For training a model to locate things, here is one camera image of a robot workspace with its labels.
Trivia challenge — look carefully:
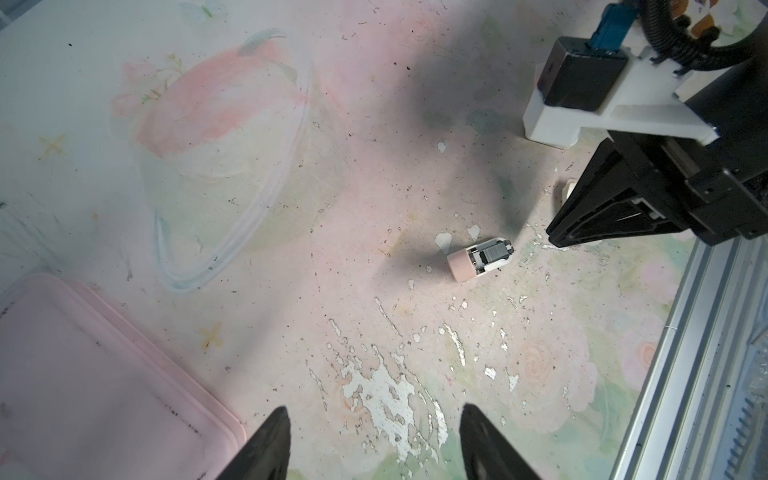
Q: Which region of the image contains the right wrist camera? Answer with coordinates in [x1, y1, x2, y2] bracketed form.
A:
[523, 1, 719, 149]

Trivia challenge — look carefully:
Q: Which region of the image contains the staple box tray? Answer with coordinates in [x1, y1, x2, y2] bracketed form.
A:
[560, 178, 578, 205]

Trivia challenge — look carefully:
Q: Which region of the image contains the pink flat case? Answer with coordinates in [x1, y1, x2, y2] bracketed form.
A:
[1, 275, 246, 479]

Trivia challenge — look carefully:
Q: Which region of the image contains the aluminium front rail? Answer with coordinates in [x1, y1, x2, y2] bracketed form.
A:
[611, 237, 767, 479]

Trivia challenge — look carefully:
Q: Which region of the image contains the clear plastic lid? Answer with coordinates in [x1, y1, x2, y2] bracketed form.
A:
[134, 28, 312, 292]

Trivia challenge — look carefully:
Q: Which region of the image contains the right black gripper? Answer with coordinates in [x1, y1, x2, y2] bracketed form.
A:
[546, 24, 767, 247]

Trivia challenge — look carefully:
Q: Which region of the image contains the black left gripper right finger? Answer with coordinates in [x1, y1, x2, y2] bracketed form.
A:
[459, 403, 540, 480]

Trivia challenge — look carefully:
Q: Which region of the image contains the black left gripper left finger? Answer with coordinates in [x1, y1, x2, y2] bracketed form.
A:
[216, 406, 291, 480]

